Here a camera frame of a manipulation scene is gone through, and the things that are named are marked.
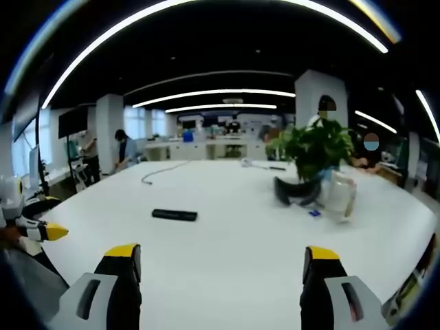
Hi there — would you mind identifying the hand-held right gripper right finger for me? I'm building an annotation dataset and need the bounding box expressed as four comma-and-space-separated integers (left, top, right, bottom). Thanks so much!
299, 245, 392, 330

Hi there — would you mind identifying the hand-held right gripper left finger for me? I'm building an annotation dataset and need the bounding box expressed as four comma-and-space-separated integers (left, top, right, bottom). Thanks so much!
47, 243, 142, 330

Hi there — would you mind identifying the black remote control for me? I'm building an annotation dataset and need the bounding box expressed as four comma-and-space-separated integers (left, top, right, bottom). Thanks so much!
151, 208, 199, 223

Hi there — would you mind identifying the person's left hand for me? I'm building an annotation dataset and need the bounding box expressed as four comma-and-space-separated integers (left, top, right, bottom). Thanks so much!
0, 225, 22, 250

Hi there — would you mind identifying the white monitor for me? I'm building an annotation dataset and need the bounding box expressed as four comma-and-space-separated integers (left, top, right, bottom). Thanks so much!
27, 146, 41, 188

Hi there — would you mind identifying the black tripod pole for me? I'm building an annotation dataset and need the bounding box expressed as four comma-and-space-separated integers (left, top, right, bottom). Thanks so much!
36, 89, 51, 195

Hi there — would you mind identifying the black monitor on stand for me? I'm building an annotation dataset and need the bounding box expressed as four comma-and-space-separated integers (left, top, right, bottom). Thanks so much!
58, 105, 91, 139

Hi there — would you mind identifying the clear glass jar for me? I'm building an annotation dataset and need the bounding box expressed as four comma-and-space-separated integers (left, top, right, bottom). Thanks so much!
324, 170, 358, 223

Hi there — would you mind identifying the black curved headset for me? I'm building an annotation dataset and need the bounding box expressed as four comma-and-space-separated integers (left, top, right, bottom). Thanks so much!
274, 175, 322, 207

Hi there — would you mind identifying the green potted plant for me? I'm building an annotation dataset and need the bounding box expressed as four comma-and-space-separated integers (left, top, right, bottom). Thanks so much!
265, 118, 355, 182

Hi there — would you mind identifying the white background counter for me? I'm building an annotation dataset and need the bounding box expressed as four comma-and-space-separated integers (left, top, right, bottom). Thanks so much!
144, 137, 272, 162

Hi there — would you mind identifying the ceiling light strip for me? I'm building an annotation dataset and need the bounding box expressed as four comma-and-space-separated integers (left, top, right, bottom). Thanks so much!
355, 110, 398, 134
164, 103, 278, 113
132, 89, 296, 109
41, 0, 193, 110
281, 0, 389, 54
415, 89, 440, 145

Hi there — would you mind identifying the grey cable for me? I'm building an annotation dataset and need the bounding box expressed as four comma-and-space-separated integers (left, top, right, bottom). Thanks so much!
142, 159, 190, 186

